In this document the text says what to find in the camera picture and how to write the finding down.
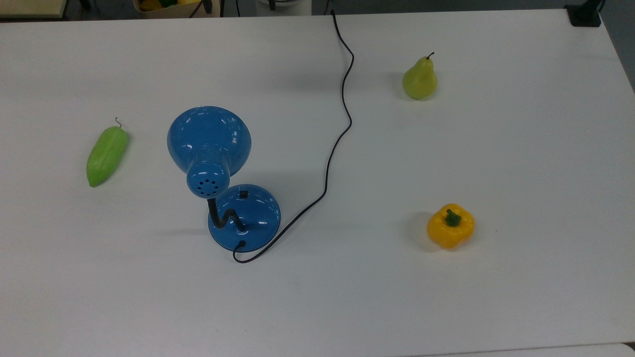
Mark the blue gooseneck desk lamp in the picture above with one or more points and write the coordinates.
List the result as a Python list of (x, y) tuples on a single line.
[(208, 134)]

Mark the green toy pear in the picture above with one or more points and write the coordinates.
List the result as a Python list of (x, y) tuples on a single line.
[(419, 82)]

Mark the yellow toy bell pepper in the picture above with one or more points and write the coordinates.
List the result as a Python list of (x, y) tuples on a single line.
[(449, 233)]

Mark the white round base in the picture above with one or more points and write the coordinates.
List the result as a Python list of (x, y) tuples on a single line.
[(283, 7)]

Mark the green toy cucumber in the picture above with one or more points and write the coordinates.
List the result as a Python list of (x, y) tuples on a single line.
[(106, 156)]

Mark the bin with yellow toys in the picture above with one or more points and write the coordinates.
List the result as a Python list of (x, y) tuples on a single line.
[(163, 9)]

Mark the beige wooden table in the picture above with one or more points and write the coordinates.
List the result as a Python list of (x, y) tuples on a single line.
[(30, 7)]

